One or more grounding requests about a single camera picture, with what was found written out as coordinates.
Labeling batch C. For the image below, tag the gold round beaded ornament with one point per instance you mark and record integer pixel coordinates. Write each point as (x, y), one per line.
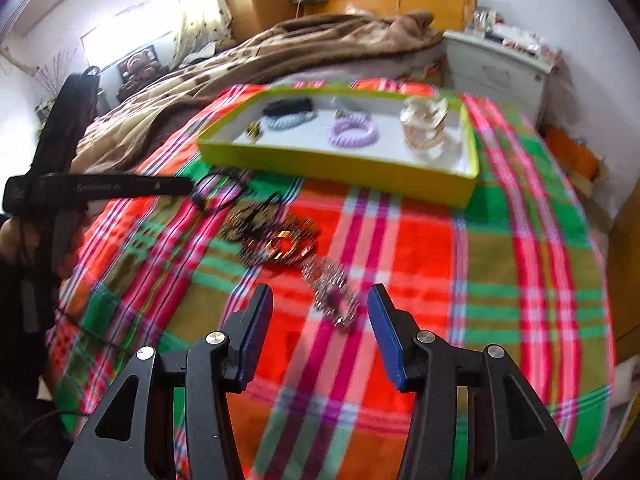
(282, 246)

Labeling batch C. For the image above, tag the wooden headboard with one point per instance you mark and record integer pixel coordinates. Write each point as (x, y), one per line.
(390, 2)

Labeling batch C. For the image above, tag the plaid cloth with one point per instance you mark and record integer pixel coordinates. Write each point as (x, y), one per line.
(500, 270)

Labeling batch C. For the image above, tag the yellow-green cardboard box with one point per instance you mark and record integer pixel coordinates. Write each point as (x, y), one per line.
(350, 172)

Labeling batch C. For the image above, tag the dried branch decoration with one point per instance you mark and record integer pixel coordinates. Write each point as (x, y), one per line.
(55, 77)

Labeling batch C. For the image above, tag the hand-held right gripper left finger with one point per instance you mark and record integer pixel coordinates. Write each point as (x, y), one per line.
(255, 330)

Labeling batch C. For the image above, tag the orange box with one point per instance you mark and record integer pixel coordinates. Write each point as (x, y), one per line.
(572, 152)

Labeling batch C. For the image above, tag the clear hair claw clip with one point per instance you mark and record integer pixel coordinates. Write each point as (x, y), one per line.
(430, 125)

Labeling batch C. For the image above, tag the brown teddy bear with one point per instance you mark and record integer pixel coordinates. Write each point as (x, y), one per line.
(137, 72)

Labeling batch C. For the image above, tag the window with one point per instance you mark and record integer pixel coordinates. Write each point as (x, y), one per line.
(130, 30)

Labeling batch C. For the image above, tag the white nightstand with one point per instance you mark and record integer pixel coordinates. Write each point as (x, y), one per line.
(495, 72)

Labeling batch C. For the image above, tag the brown patterned blanket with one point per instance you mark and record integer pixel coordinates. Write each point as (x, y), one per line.
(300, 45)

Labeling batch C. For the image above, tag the clutter of small bottles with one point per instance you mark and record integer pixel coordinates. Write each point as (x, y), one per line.
(515, 35)

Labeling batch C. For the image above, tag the black hair band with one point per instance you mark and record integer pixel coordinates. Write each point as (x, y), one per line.
(287, 106)

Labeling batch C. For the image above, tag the rhinestone hair clip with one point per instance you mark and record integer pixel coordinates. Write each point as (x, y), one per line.
(332, 290)

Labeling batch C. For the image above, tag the wooden door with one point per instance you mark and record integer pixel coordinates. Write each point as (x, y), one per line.
(627, 270)

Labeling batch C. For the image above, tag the small grey hair clip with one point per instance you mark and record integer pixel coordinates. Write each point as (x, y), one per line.
(345, 106)

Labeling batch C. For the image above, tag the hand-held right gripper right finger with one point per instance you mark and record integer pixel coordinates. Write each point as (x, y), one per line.
(387, 335)

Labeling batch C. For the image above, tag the patterned curtain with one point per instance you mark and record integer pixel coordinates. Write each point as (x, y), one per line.
(202, 10)

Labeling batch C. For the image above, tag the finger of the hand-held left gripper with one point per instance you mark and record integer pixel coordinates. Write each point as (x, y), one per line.
(160, 186)

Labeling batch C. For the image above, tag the thin black elastic band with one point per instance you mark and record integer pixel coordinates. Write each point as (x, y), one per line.
(220, 190)

